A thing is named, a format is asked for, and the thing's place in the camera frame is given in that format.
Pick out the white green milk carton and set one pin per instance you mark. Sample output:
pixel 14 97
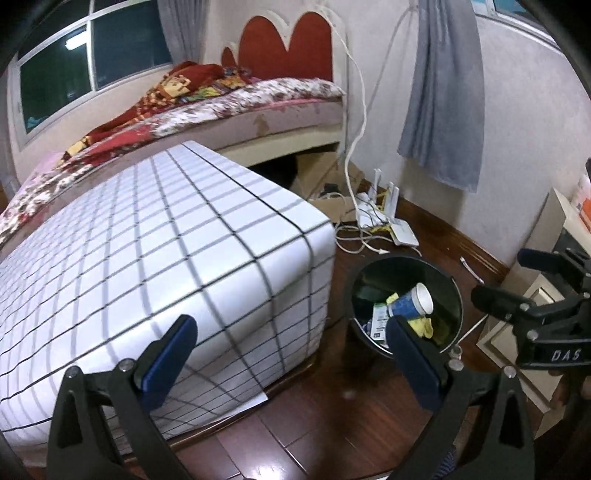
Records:
pixel 379 323

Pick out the beige cabinet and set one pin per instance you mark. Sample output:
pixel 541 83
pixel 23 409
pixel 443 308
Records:
pixel 545 230

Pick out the side window with white sill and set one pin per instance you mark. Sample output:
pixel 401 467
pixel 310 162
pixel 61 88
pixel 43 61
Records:
pixel 503 4

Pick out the person's right hand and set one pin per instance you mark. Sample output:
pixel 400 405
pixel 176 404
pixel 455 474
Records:
pixel 570 387

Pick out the grey curtain beside headboard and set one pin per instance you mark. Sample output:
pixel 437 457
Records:
pixel 178 32

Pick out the grey tied curtain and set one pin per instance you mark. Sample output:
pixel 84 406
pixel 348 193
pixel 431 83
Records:
pixel 443 92

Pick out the black round waste bin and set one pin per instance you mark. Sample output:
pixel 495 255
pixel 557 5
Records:
pixel 443 286

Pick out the large white framed window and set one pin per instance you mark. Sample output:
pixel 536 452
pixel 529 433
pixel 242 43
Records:
pixel 115 55

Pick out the black power adapter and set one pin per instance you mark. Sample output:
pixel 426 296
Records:
pixel 331 188

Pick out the white checked tablecloth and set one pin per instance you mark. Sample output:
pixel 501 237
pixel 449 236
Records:
pixel 138 254

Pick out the floral bed sheet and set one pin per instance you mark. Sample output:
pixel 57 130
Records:
pixel 258 97

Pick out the orange white box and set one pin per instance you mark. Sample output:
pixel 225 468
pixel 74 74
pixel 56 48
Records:
pixel 582 198

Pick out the small white stick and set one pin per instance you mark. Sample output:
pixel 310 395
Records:
pixel 471 270

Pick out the cardboard box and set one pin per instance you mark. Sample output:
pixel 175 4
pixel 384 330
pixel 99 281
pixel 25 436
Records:
pixel 318 170

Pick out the white modem box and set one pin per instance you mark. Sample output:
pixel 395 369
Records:
pixel 404 233

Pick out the red printed blanket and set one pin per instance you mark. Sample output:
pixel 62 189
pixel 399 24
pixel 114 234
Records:
pixel 152 104

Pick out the yellow cloth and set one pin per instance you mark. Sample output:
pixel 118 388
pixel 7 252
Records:
pixel 422 325

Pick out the white cup with blue label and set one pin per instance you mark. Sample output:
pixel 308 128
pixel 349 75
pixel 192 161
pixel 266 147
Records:
pixel 411 302

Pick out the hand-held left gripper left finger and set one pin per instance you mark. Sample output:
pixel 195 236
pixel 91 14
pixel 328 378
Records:
pixel 166 364

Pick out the beige bed frame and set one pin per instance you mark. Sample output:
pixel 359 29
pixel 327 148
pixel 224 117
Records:
pixel 295 141

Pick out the red scalloped headboard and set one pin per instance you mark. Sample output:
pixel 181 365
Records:
pixel 277 41

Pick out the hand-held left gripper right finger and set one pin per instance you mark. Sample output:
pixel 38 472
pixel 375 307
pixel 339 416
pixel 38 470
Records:
pixel 415 364

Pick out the pink blanket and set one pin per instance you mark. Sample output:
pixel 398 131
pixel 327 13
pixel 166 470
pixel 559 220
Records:
pixel 41 173

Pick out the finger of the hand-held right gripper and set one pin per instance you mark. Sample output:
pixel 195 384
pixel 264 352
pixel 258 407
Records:
pixel 540 258
pixel 498 300

